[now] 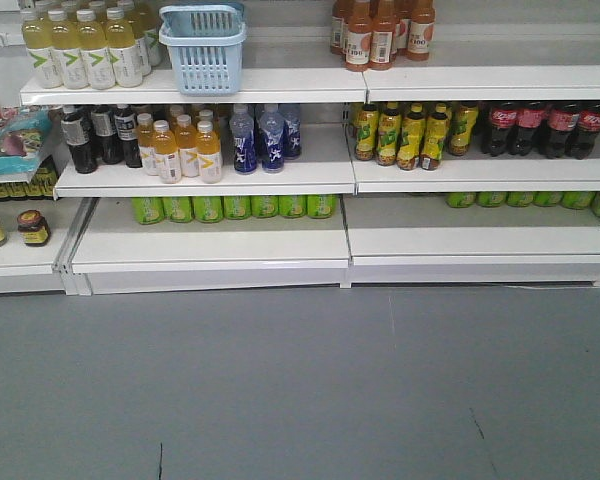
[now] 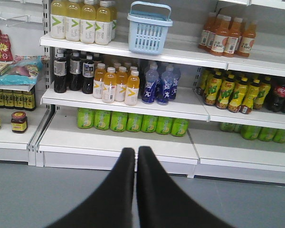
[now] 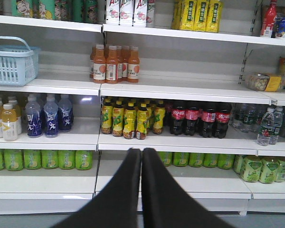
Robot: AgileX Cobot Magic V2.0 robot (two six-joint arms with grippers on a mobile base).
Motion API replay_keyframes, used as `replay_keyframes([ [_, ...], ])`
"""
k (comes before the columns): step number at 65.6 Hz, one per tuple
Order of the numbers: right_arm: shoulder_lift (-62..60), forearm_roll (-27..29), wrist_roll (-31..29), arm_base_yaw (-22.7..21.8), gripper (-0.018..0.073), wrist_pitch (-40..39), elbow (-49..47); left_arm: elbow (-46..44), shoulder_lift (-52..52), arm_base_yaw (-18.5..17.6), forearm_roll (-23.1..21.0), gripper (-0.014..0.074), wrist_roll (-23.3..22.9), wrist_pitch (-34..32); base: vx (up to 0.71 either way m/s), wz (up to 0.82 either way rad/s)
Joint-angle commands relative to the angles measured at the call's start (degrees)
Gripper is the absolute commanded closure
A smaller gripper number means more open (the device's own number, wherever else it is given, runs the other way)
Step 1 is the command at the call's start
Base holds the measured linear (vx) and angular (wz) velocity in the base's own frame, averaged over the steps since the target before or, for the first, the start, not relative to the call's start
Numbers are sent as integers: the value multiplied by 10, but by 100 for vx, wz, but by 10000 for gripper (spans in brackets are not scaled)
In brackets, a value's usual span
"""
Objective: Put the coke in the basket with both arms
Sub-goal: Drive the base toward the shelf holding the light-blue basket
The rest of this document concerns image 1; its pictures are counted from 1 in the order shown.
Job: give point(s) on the light blue plastic basket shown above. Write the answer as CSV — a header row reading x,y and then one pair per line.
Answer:
x,y
204,41

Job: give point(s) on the coke bottle red label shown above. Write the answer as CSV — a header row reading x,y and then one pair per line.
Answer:
x,y
562,120
529,118
582,139
501,119

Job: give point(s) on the blue sports drink bottle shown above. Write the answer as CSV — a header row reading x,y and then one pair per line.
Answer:
x,y
272,126
242,130
292,136

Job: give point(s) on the orange juice bottle white label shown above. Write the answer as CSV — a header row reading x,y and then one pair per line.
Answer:
x,y
209,153
166,153
186,141
145,136

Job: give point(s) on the yellow lemon tea bottle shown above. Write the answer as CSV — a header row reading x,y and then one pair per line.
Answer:
x,y
412,131
464,119
434,138
366,129
388,134

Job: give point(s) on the orange C100 drink bottle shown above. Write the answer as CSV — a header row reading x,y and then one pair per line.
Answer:
x,y
359,28
421,30
383,29

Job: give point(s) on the dark tea bottle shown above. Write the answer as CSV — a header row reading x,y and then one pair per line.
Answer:
x,y
105,131
126,127
76,133

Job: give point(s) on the pale yellow juice bottle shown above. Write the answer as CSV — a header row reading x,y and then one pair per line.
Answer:
x,y
94,51
66,50
36,34
123,51

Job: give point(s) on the teal snack bag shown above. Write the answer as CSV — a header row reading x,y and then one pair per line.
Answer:
x,y
21,140

